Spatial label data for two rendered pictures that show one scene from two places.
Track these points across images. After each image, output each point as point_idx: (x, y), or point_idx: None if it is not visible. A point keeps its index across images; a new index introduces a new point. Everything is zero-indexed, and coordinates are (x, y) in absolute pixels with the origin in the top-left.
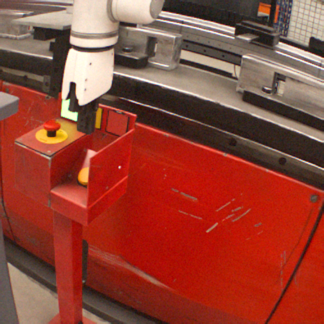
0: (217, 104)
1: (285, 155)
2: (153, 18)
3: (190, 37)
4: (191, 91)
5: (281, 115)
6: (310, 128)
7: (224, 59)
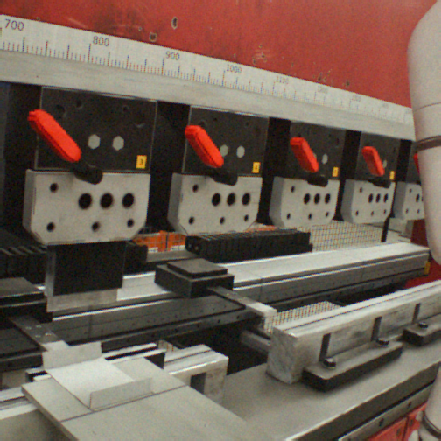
0: (341, 416)
1: (383, 416)
2: None
3: (106, 329)
4: (311, 421)
5: (353, 380)
6: (379, 373)
7: (155, 339)
